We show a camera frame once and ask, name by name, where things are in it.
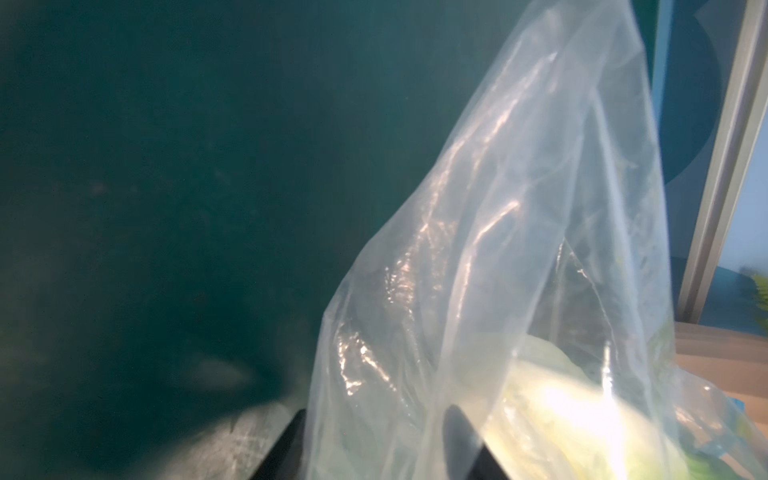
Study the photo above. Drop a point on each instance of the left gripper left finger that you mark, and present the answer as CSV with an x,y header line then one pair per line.
x,y
283,461

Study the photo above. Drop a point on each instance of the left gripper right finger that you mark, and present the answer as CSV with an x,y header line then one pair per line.
x,y
466,455

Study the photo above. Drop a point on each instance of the blue-zip bag with cabbages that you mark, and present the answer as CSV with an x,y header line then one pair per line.
x,y
545,216

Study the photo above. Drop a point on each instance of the potted artificial flower plant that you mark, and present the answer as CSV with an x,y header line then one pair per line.
x,y
727,346

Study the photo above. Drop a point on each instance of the aluminium frame back rail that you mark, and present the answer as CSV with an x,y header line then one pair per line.
x,y
739,126

